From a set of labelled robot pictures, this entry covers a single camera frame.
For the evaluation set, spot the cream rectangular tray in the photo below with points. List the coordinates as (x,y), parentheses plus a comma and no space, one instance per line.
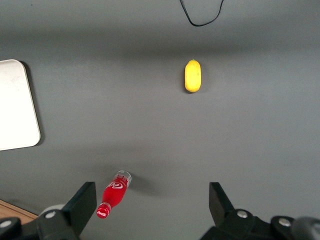
(16,105)

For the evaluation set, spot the red cola bottle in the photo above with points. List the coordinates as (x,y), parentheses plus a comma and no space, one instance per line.
(115,193)

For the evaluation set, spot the yellow lemon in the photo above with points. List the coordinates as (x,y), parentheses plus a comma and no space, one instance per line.
(193,76)

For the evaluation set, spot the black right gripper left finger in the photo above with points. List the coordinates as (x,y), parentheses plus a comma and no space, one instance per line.
(80,205)

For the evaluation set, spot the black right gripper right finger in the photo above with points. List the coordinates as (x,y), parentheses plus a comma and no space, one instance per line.
(221,205)

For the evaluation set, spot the wooden drawer cabinet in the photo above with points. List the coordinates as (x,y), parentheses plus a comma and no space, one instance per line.
(12,211)

